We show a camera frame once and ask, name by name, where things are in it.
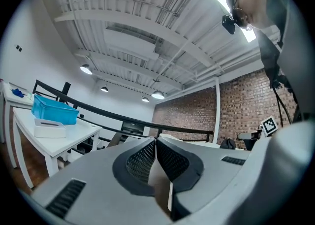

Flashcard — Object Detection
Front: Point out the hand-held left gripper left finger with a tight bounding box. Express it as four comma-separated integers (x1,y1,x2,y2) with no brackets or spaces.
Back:
31,136,171,225

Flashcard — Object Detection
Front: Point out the white vertical pipe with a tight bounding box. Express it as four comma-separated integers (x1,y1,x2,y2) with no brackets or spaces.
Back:
214,76,221,145

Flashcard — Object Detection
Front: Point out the large white table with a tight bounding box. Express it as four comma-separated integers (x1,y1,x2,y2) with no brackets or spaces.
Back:
11,107,103,190

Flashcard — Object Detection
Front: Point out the black post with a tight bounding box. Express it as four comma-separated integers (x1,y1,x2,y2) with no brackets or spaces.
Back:
61,82,72,103

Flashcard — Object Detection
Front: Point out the black bag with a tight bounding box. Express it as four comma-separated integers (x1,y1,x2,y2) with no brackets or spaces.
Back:
219,138,236,150

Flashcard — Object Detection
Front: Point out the black head-mounted camera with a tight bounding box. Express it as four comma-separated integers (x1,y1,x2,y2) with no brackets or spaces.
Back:
221,14,237,35

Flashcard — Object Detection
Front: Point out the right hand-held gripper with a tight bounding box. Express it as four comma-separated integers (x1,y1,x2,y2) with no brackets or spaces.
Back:
236,115,280,151

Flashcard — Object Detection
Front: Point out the blue plastic bin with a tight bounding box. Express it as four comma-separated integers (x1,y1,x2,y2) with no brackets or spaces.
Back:
31,94,80,126

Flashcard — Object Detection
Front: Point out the black cable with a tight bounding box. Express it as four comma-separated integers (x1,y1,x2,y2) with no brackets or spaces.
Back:
271,80,300,128

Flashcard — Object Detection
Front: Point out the person's head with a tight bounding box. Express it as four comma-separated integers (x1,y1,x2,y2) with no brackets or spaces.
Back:
225,0,274,32

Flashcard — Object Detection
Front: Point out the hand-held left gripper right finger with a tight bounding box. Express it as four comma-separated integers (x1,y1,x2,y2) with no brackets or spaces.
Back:
157,136,252,223

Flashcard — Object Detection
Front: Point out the white box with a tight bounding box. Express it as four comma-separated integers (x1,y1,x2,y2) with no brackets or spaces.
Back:
33,118,67,139

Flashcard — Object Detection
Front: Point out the black metal railing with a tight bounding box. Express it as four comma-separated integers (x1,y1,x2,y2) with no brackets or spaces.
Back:
32,79,214,143

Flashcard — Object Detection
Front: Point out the person in grey shirt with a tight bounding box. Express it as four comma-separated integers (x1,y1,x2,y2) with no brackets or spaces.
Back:
255,0,305,123

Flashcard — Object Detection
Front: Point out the white table with blue cloth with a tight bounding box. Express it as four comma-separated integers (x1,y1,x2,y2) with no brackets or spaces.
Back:
1,81,35,169

